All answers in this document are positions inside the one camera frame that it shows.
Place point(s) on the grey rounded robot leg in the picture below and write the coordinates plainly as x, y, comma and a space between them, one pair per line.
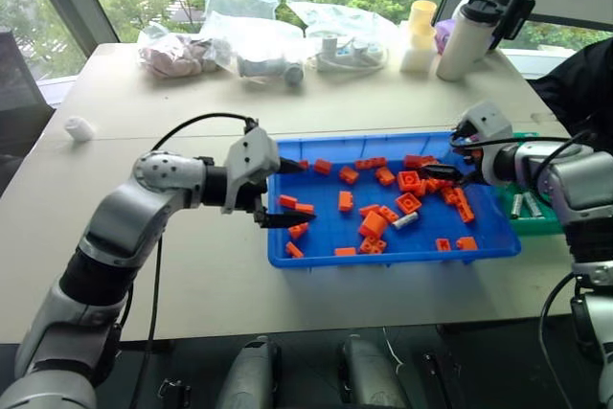
369, 375
251, 375

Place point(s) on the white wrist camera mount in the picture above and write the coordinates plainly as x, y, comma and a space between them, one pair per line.
251, 152
488, 124

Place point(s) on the small white roll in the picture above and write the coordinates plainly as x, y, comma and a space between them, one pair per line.
79, 129

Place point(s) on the white power strip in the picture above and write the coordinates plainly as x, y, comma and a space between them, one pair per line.
342, 54

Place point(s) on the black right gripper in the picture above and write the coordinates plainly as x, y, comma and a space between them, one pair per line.
478, 169

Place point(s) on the plastic bag with grey device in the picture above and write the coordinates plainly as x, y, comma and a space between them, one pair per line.
261, 52

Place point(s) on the person in black clothing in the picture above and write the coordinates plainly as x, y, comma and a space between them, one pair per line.
579, 83

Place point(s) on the purple box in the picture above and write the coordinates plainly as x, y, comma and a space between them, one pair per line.
443, 35

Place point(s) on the plastic bag with power strip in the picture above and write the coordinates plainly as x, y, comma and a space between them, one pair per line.
345, 28

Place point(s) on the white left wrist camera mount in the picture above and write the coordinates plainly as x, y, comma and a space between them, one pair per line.
251, 152

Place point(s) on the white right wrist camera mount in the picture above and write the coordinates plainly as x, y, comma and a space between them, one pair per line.
488, 124

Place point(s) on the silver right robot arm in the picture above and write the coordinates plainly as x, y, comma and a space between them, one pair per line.
574, 184

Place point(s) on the green plastic bin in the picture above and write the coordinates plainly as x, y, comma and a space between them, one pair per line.
531, 224

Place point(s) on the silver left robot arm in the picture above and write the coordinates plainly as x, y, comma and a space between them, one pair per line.
120, 217

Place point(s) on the large orange toy block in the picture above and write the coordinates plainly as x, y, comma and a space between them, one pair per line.
372, 224

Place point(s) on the square orange toy brick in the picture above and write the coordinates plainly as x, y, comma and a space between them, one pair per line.
408, 203
372, 245
408, 181

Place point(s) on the white tumbler with black lid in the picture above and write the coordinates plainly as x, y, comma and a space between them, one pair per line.
460, 45

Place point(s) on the blue plastic bin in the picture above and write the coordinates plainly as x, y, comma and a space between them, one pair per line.
325, 232

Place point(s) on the silver battery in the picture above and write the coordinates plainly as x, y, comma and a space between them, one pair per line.
533, 205
405, 220
517, 206

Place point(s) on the plastic bag with pink items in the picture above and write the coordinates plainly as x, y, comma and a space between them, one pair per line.
172, 57

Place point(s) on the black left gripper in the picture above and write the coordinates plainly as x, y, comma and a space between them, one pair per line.
250, 196

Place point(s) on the pale yellow cylinder stack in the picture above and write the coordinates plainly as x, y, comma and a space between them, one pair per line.
419, 40

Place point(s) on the long orange toy brick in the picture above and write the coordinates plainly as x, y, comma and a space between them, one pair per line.
464, 208
419, 161
370, 163

